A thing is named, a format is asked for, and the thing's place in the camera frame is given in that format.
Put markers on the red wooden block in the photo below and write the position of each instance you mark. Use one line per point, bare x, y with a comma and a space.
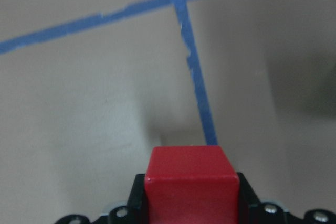
191, 184

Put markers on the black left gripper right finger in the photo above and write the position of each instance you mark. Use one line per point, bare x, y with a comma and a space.
248, 202

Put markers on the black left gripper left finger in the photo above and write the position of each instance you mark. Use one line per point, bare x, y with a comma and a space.
136, 200

